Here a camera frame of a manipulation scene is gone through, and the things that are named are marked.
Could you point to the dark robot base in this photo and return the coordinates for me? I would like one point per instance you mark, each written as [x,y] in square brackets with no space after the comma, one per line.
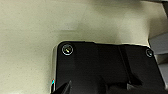
[93,63]

